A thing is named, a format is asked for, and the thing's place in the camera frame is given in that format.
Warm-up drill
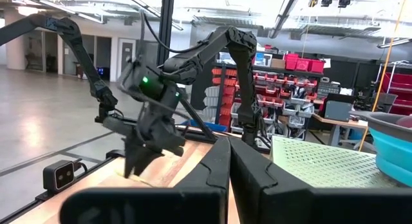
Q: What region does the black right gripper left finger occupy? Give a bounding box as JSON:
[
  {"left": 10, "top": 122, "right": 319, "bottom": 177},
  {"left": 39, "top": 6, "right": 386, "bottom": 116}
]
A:
[{"left": 59, "top": 136, "right": 232, "bottom": 224}]

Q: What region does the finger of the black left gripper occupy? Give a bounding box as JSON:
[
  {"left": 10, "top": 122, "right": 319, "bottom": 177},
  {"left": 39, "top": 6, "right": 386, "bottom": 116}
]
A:
[
  {"left": 123, "top": 135, "right": 141, "bottom": 180},
  {"left": 135, "top": 143, "right": 165, "bottom": 177}
]

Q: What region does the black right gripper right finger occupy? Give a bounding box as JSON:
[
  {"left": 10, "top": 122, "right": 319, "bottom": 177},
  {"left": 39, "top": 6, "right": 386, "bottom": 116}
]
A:
[{"left": 229, "top": 136, "right": 412, "bottom": 224}]

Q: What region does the cream handled table knife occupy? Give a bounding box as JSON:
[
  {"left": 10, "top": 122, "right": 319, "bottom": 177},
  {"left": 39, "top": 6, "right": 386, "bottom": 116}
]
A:
[{"left": 115, "top": 168, "right": 153, "bottom": 187}]

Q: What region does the red orange mango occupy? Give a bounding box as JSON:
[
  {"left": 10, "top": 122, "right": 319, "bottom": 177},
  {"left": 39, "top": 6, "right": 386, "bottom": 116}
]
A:
[{"left": 395, "top": 115, "right": 412, "bottom": 129}]

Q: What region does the black jointed background arm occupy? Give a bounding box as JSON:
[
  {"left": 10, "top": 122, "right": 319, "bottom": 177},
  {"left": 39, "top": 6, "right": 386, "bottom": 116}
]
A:
[{"left": 0, "top": 12, "right": 119, "bottom": 122}]

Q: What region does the green perforated metal riser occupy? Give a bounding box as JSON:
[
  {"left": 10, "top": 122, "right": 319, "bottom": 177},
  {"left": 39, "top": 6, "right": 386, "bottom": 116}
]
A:
[{"left": 269, "top": 135, "right": 405, "bottom": 189}]

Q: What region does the gray door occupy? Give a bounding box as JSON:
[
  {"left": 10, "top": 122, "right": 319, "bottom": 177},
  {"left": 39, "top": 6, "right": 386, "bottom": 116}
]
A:
[{"left": 117, "top": 38, "right": 137, "bottom": 80}]

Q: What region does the blue bin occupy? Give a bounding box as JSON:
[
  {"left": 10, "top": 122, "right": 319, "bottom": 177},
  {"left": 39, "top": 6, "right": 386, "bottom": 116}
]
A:
[{"left": 179, "top": 118, "right": 229, "bottom": 133}]

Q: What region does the wooden desk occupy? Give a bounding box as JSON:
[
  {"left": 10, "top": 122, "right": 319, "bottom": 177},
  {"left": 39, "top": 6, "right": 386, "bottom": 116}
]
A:
[{"left": 311, "top": 113, "right": 370, "bottom": 148}]

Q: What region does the gray equipment box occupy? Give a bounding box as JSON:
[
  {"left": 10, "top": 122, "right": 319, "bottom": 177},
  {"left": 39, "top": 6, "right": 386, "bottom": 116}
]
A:
[{"left": 323, "top": 99, "right": 354, "bottom": 122}]

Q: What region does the shelving with red bins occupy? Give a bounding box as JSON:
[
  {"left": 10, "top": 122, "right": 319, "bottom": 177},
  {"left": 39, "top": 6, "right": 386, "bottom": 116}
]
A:
[{"left": 211, "top": 51, "right": 326, "bottom": 144}]

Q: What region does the blue collapsible bowl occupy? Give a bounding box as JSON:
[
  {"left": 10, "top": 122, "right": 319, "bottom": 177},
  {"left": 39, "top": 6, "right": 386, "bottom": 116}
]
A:
[{"left": 348, "top": 110, "right": 412, "bottom": 188}]

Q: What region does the red storage bin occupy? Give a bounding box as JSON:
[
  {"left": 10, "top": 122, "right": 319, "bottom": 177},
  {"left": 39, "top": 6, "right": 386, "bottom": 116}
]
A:
[
  {"left": 284, "top": 53, "right": 299, "bottom": 71},
  {"left": 309, "top": 59, "right": 326, "bottom": 74},
  {"left": 295, "top": 57, "right": 312, "bottom": 73}
]

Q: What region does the red metal rack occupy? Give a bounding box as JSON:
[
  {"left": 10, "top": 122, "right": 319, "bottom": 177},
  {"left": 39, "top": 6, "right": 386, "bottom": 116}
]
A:
[{"left": 379, "top": 61, "right": 412, "bottom": 116}]

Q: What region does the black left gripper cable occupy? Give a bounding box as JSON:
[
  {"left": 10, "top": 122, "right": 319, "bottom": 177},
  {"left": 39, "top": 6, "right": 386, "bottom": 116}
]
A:
[{"left": 140, "top": 10, "right": 209, "bottom": 55}]

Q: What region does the black table-level camera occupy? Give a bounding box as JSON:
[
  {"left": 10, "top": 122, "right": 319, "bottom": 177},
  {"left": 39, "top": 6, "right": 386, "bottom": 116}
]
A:
[{"left": 42, "top": 159, "right": 88, "bottom": 192}]

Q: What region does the yellow cable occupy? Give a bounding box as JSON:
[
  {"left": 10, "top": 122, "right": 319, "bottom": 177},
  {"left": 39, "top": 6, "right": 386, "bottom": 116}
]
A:
[{"left": 358, "top": 0, "right": 410, "bottom": 153}]

